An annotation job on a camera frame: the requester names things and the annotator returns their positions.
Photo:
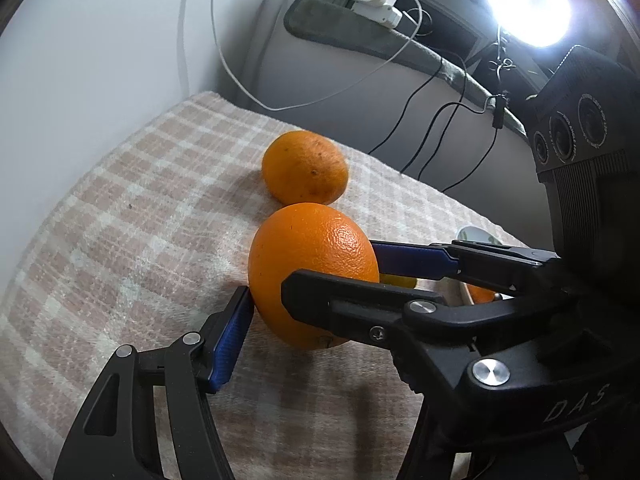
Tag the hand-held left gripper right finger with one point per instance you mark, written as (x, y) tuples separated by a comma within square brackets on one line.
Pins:
[(425, 445)]

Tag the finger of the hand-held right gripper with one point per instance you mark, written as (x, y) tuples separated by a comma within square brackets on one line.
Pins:
[(410, 260), (350, 310)]

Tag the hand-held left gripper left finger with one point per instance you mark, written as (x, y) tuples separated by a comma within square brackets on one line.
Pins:
[(230, 345)]

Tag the white floral plate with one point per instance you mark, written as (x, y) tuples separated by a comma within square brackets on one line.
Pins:
[(472, 236)]

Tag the glossy large orange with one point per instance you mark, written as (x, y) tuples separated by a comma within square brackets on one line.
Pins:
[(310, 250)]

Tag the speckled large orange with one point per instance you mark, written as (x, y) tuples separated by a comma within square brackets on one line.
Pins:
[(305, 167)]

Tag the beige checkered tablecloth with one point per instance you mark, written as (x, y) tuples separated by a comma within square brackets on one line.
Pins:
[(125, 235)]

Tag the black tripod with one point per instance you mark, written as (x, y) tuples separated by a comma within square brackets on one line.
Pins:
[(500, 57)]

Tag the grey sill cushion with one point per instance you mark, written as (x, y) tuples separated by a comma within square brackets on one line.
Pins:
[(340, 27)]

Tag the white charger adapter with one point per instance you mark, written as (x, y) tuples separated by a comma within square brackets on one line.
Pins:
[(377, 12)]

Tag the white cabinet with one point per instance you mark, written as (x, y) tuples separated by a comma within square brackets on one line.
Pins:
[(100, 35)]

